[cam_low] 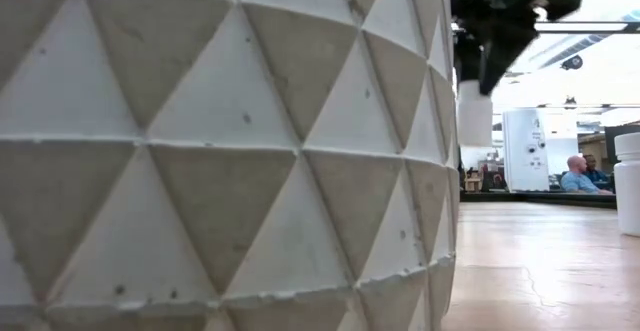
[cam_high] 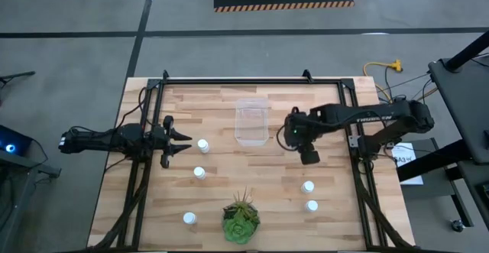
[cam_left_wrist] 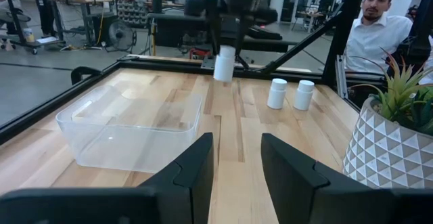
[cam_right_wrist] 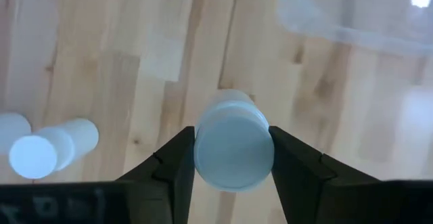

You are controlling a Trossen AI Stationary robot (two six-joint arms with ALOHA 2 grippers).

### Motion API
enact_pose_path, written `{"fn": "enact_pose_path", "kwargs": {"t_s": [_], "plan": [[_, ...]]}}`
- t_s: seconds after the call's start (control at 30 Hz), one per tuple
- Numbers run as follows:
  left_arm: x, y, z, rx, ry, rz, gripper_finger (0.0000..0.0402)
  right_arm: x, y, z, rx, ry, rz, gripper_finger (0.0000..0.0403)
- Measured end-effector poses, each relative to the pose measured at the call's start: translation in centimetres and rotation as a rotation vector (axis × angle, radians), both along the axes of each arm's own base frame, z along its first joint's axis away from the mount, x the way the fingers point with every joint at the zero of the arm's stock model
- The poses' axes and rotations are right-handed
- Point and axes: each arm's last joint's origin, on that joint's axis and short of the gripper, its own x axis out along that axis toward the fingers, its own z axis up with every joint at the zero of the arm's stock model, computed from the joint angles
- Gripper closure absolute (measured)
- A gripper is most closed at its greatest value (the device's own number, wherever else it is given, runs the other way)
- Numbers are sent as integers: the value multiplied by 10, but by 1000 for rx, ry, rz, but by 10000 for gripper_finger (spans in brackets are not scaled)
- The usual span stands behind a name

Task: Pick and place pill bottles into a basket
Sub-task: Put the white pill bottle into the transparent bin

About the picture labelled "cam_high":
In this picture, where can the black aluminium frame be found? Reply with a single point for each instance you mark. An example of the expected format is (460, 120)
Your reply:
(248, 81)

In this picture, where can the grey metal stand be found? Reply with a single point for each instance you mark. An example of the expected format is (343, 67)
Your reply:
(15, 184)

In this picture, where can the silver corner bracket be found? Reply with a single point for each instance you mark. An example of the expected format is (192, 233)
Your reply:
(354, 141)

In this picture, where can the black device with blue light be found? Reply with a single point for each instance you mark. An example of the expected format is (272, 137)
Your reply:
(11, 146)

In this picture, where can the succulent in triangle-patterned pot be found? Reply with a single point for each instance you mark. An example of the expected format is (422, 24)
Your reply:
(240, 226)

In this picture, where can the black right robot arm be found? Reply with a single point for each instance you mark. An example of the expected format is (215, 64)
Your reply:
(382, 115)

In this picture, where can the black side table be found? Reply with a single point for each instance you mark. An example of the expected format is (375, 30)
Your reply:
(462, 104)

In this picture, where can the black table clamp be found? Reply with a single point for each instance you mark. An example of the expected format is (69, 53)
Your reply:
(306, 75)
(165, 75)

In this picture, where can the black tripod leg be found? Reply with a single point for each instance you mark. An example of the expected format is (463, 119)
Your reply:
(19, 75)

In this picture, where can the black caster wheel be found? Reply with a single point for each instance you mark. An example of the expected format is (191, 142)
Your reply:
(457, 225)

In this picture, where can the white paper sheet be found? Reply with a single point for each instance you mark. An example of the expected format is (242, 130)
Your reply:
(412, 169)

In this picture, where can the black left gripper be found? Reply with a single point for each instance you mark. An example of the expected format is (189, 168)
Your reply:
(156, 142)

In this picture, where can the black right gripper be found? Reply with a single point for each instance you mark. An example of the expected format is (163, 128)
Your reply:
(310, 156)

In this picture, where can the white pill bottle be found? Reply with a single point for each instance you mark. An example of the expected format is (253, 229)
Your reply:
(189, 218)
(311, 206)
(199, 172)
(307, 187)
(203, 145)

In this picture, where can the clear plastic basket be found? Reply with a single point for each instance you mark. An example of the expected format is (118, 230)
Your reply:
(252, 123)

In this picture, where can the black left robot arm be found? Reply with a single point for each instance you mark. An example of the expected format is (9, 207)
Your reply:
(95, 140)

